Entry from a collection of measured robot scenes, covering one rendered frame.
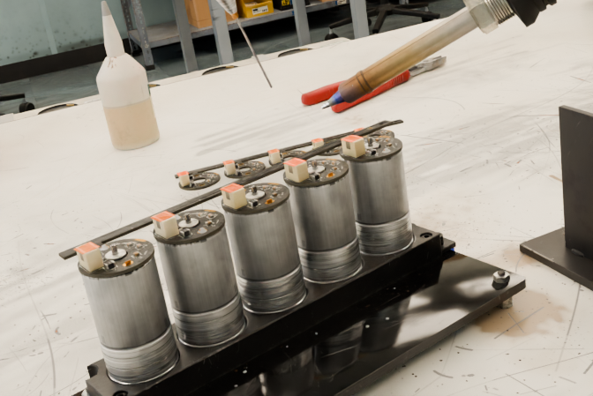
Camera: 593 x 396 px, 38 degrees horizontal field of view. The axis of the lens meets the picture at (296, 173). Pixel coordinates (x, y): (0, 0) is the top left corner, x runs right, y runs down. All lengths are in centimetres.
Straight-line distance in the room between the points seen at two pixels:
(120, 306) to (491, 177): 24
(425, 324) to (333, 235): 5
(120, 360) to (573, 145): 19
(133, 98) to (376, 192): 29
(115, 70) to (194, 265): 31
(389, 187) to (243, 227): 6
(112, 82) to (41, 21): 414
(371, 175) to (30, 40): 443
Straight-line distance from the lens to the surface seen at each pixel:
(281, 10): 449
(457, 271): 35
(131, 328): 29
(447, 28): 30
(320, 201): 32
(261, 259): 31
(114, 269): 28
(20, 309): 42
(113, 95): 59
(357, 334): 32
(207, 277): 29
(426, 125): 55
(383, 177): 33
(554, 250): 38
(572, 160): 36
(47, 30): 473
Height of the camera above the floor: 93
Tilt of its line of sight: 21 degrees down
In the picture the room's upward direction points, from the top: 10 degrees counter-clockwise
